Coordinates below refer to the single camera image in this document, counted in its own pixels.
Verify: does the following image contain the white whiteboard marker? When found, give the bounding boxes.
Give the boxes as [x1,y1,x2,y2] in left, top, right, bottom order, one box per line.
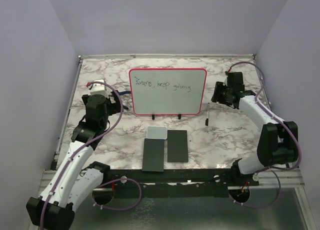
[205,103,210,126]

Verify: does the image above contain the pink framed whiteboard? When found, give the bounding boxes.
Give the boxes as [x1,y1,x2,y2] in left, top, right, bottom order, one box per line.
[128,68,207,115]

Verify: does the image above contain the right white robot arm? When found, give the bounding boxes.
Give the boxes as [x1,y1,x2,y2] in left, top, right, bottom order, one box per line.
[211,72,301,185]

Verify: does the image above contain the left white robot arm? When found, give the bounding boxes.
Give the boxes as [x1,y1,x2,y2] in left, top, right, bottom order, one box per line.
[26,91,124,229]

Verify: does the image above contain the white grey eraser block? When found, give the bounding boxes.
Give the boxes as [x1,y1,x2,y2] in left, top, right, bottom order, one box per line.
[146,126,168,140]

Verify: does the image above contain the right black foam pad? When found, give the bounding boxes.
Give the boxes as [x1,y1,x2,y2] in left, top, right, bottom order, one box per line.
[167,130,189,163]

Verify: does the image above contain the black foam pad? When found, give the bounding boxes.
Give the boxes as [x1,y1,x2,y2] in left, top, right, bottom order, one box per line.
[142,138,165,172]
[167,130,189,163]

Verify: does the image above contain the left black foam pad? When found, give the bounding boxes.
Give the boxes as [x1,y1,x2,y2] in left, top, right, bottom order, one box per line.
[142,138,165,172]

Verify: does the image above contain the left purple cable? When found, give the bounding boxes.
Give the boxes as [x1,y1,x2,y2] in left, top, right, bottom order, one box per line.
[39,81,143,228]

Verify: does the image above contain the purple cable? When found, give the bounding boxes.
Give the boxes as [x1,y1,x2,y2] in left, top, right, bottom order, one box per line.
[39,81,143,228]
[226,61,301,207]

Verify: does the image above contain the blue handled pliers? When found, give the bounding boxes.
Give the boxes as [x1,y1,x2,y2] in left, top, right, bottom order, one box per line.
[117,90,131,110]

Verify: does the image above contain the aluminium table frame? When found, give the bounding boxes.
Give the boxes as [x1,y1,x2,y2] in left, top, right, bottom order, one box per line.
[27,53,311,230]

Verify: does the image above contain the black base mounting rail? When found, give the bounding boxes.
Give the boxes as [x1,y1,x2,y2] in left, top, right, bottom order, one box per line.
[95,168,259,198]

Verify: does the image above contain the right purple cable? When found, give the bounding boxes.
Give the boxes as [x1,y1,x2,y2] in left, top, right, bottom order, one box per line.
[226,61,301,207]

